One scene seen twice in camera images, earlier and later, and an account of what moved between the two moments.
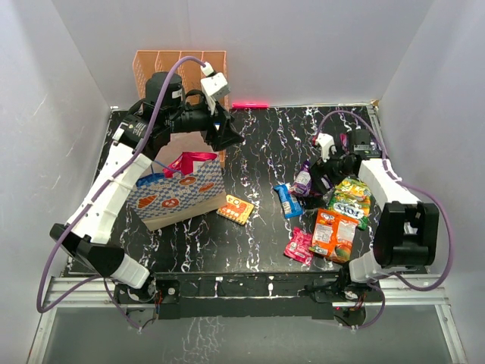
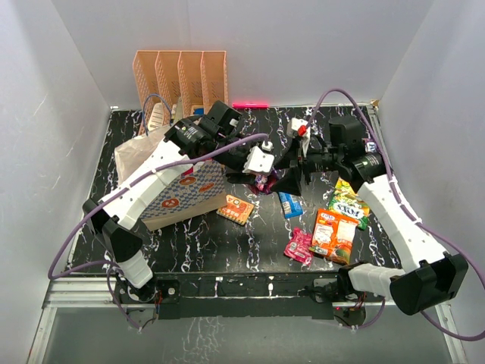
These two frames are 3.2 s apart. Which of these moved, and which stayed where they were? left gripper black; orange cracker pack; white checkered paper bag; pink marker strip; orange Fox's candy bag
Moved: left gripper black
Stayed: orange Fox's candy bag; orange cracker pack; pink marker strip; white checkered paper bag
